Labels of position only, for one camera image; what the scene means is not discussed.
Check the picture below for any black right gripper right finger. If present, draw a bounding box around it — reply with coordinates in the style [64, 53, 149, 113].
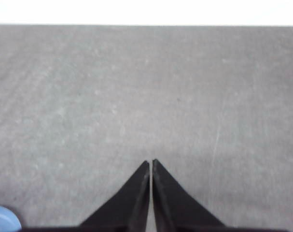
[152, 159, 226, 232]

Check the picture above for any blue plastic plate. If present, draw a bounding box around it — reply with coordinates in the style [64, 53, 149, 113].
[0, 206, 22, 232]

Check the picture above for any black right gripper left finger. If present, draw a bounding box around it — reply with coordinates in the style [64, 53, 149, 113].
[78, 159, 150, 232]

